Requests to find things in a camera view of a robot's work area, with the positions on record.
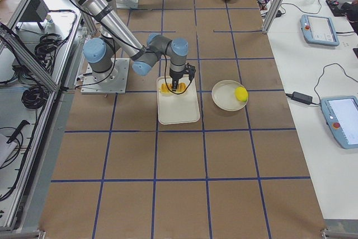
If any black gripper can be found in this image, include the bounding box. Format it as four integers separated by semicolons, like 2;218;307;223
169;71;182;92

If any croissant bread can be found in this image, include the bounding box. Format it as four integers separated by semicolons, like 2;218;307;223
159;82;187;94

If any cream round plate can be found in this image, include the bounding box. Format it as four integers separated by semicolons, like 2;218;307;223
211;80;248;111

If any white rectangular tray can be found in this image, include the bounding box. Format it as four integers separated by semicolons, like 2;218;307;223
157;75;200;125

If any yellow lemon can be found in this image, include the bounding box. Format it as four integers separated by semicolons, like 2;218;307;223
234;86;248;102

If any black power adapter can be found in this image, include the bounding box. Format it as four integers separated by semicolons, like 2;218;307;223
291;92;313;105

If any far teach pendant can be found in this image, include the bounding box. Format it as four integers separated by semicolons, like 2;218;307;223
300;15;340;46

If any teach pendant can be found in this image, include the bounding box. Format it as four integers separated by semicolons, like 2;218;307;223
300;15;340;46
321;96;357;149

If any near teach pendant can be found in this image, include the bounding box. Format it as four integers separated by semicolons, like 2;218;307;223
321;96;357;149

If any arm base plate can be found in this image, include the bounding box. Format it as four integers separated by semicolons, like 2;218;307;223
116;0;139;9
81;58;130;94

